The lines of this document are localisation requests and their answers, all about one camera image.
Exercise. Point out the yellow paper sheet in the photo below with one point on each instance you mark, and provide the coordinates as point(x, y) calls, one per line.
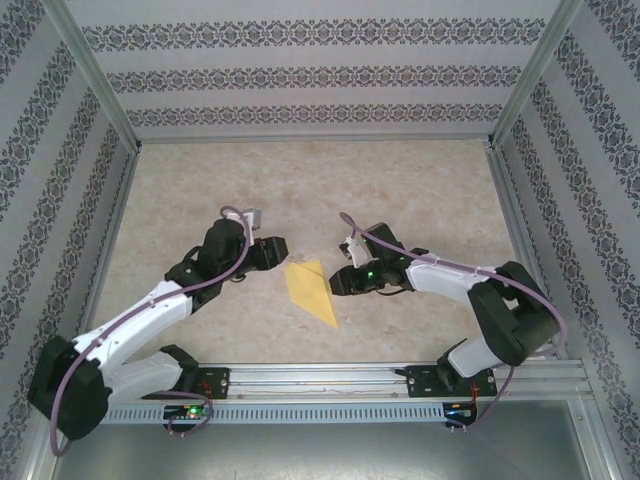
point(310, 290)

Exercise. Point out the aluminium table side rail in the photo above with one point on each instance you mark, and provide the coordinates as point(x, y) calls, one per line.
point(112, 225)
point(520, 225)

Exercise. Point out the long aluminium mounting rail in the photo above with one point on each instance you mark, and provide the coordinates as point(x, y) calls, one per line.
point(315, 380)

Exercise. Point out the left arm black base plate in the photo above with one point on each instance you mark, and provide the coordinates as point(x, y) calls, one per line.
point(220, 385)

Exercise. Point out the aluminium frame beam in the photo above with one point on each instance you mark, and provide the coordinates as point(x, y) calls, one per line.
point(30, 465)
point(600, 450)

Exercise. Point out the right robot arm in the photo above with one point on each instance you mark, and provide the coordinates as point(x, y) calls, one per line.
point(440, 275)

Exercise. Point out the aluminium table end rail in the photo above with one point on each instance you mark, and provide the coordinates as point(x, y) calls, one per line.
point(315, 140)

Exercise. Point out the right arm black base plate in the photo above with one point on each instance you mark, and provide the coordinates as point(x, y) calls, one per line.
point(420, 382)

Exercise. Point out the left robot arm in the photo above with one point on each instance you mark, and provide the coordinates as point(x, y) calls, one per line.
point(135, 315)

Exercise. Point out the grey metal panel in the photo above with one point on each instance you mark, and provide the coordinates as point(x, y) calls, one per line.
point(320, 455)

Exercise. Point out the aluminium frame post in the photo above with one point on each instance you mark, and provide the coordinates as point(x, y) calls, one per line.
point(537, 65)
point(95, 65)

